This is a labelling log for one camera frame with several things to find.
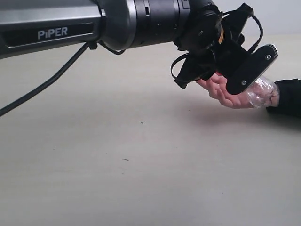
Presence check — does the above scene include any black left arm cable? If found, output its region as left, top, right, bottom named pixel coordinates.
left=0, top=14, right=264, bottom=117

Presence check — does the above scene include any clear cola bottle red label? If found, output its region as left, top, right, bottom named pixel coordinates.
left=216, top=72, right=280, bottom=110

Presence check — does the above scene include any person's open hand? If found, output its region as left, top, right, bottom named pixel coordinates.
left=196, top=73, right=280, bottom=110

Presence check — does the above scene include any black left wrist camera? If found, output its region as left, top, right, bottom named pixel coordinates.
left=226, top=44, right=278, bottom=95

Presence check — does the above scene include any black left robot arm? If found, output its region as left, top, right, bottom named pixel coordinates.
left=0, top=0, right=253, bottom=88

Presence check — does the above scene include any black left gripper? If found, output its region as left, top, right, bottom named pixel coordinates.
left=174, top=21, right=250, bottom=89

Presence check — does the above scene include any black sleeved forearm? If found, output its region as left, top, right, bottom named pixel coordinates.
left=266, top=79, right=301, bottom=118

